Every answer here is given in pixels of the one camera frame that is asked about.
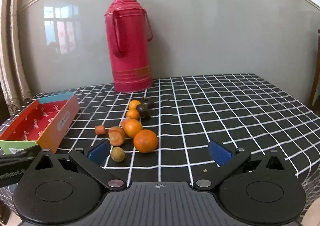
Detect beige lace-hem curtain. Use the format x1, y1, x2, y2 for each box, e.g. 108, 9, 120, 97
0, 0, 33, 116

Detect brown wooden furniture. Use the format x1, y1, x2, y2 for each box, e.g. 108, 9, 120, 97
308, 28, 320, 111

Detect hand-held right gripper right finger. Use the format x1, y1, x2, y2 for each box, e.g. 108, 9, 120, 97
192, 140, 294, 191

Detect medium tangerine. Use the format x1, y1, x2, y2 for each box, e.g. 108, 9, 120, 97
123, 118, 143, 138

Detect black white checked tablecloth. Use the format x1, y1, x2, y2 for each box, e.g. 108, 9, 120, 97
0, 73, 320, 211

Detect red thermos flask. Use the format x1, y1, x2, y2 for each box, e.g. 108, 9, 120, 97
104, 0, 153, 93

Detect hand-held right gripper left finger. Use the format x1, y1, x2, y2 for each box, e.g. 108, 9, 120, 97
26, 139, 127, 191

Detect large tangerine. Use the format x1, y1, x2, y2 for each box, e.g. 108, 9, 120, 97
133, 129, 159, 153

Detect large carrot chunk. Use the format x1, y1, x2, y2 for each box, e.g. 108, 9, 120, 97
108, 126, 125, 147

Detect red-lined cardboard box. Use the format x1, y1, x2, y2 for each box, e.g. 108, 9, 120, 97
0, 92, 80, 155

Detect brownish green round fruit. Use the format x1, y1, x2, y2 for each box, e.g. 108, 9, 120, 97
111, 146, 125, 163

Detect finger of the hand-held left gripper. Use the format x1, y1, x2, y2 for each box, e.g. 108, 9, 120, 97
0, 148, 42, 166

